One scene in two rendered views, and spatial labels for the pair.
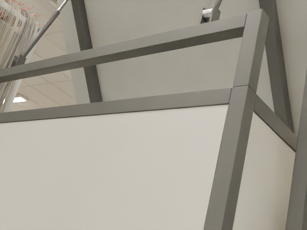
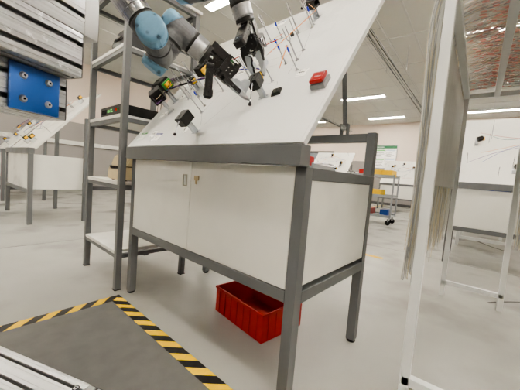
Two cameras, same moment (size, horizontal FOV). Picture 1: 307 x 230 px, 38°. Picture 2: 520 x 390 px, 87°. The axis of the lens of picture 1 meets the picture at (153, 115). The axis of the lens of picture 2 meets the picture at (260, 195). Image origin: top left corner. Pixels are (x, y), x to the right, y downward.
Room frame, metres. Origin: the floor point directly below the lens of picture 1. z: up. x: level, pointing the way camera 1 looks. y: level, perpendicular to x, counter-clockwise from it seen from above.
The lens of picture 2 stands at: (2.89, 0.09, 0.76)
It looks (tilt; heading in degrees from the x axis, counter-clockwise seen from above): 4 degrees down; 177
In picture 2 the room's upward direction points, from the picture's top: 5 degrees clockwise
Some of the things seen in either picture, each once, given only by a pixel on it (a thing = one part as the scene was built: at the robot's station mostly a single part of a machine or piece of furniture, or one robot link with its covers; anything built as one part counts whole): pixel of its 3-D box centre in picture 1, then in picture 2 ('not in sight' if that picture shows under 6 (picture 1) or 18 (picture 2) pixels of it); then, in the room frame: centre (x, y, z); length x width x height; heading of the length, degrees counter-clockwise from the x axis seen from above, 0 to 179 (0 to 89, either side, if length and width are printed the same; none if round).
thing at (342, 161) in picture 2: not in sight; (328, 179); (-5.12, 2.50, 0.83); 1.18 x 0.72 x 1.65; 49
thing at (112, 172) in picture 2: not in sight; (138, 166); (1.00, -0.66, 0.76); 0.30 x 0.21 x 0.20; 140
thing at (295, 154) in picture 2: not in sight; (189, 153); (1.67, -0.17, 0.83); 1.18 x 0.06 x 0.06; 46
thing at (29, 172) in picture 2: not in sight; (51, 154); (-0.91, -2.55, 0.83); 1.18 x 0.72 x 1.65; 49
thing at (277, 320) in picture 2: not in sight; (257, 305); (1.47, 0.19, 0.07); 0.39 x 0.29 x 0.14; 39
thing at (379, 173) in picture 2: not in sight; (369, 195); (-2.69, 2.67, 0.54); 0.99 x 0.50 x 1.08; 50
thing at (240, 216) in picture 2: not in sight; (231, 216); (1.85, 0.04, 0.60); 0.55 x 0.03 x 0.39; 46
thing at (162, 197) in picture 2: not in sight; (159, 199); (1.47, -0.36, 0.60); 0.55 x 0.02 x 0.39; 46
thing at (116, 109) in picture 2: not in sight; (136, 117); (0.96, -0.70, 1.09); 0.35 x 0.33 x 0.07; 46
